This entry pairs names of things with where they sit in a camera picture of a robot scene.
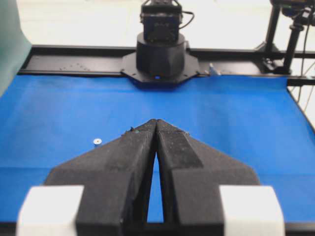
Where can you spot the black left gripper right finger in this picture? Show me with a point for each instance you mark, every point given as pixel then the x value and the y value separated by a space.
pixel 191 173

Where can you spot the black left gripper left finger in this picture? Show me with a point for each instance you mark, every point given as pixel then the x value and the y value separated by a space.
pixel 116 179

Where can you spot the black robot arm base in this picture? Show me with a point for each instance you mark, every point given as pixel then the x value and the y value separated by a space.
pixel 161 52

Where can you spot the small silver metal shaft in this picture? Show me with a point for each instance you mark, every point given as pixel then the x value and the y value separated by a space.
pixel 97 141

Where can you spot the blue table mat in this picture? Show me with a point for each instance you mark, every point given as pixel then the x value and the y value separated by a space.
pixel 46 120

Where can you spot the green cloth curtain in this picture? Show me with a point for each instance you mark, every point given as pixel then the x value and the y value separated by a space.
pixel 14 46

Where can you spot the small silver bracket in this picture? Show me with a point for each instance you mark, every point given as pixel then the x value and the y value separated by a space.
pixel 213 71

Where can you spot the black aluminium frame rail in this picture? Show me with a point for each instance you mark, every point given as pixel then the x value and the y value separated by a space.
pixel 88 61

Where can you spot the black camera stand post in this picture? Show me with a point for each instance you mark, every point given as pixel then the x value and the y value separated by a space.
pixel 302 13

